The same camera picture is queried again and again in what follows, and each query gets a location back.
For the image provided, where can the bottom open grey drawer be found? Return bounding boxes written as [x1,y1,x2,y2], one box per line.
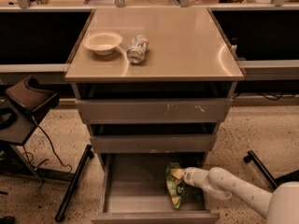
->
[91,153,220,224]

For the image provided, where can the black cable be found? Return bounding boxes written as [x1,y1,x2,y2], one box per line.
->
[21,115,73,179]

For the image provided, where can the black side table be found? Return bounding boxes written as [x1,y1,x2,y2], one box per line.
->
[0,99,74,181]

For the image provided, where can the crushed soda can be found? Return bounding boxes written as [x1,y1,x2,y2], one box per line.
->
[126,35,149,64]

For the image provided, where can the green rice chip bag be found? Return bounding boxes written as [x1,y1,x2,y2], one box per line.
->
[165,162,184,209]

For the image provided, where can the dark brown headset holder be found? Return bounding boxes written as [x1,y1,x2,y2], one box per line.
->
[5,76,59,122]

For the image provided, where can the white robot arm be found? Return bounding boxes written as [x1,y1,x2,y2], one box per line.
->
[169,167,299,224]

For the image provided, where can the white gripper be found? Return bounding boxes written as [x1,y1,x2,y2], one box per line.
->
[171,167,232,201]

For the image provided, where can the black stand leg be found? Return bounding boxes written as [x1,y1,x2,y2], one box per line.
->
[243,150,299,189]
[54,145,94,222]

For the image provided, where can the grey drawer cabinet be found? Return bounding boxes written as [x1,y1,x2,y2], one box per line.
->
[64,7,245,224]

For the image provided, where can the white paper bowl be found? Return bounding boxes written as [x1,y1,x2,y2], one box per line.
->
[83,32,122,56]

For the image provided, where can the middle grey drawer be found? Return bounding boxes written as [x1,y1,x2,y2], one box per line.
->
[90,134,217,153]

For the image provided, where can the black left stand leg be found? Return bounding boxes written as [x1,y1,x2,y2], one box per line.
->
[54,145,94,222]

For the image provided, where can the black right stand leg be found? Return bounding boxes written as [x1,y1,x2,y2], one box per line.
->
[243,150,299,189]

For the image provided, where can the top grey drawer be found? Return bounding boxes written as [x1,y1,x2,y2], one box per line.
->
[76,98,232,124]

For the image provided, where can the black headphones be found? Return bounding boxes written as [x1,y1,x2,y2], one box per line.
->
[0,107,17,130]

